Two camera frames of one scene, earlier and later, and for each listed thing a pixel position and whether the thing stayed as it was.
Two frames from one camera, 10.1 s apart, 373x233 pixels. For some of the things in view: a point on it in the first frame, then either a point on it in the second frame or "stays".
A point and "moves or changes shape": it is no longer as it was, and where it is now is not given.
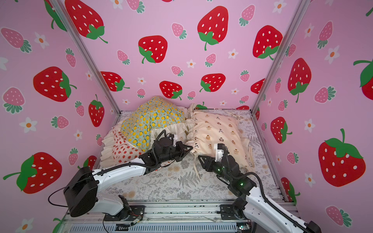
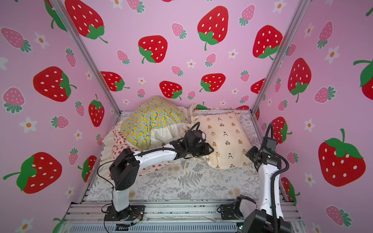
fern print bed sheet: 188,178 stays
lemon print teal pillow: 155,112 stays
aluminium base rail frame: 170,217 stays
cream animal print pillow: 206,128 moves or changes shape
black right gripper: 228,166 → 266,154
